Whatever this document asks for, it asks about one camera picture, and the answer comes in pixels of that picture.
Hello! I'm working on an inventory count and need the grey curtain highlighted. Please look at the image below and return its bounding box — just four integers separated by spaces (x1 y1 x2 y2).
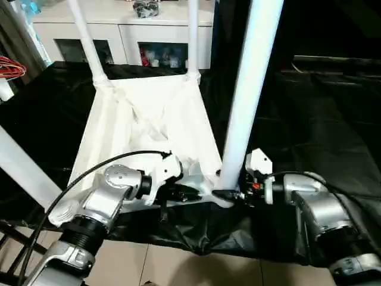
0 0 53 69

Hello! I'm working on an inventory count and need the black plastic mat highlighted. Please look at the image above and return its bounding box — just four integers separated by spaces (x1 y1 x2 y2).
0 60 381 266

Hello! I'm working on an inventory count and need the dark object on cabinet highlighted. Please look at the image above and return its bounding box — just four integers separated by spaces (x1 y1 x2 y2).
133 0 161 17

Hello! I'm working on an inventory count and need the blue lit device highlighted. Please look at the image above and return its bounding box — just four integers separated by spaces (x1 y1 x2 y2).
19 0 42 15

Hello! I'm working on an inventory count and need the white plastic table top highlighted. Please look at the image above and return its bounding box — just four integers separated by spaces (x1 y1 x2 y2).
49 71 240 227

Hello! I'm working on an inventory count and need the red wire basket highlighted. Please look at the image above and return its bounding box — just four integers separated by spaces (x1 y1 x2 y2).
0 55 27 81

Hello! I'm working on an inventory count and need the white sideboard with glass doors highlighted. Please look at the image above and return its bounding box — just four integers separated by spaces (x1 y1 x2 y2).
33 0 214 69

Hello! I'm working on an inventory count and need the black folding table frame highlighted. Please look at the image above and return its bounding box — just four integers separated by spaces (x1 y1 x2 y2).
0 222 45 284

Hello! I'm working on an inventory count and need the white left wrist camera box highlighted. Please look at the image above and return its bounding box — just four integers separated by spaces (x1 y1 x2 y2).
146 154 183 206

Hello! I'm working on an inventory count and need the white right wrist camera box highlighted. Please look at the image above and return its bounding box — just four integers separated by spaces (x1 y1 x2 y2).
245 149 274 206

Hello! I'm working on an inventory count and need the white plastic table leg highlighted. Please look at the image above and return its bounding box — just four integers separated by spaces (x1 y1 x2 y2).
67 0 111 88
0 125 63 210
188 0 201 82
213 0 285 208

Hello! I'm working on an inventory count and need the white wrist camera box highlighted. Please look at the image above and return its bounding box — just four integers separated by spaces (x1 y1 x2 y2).
245 149 274 206
146 154 183 206

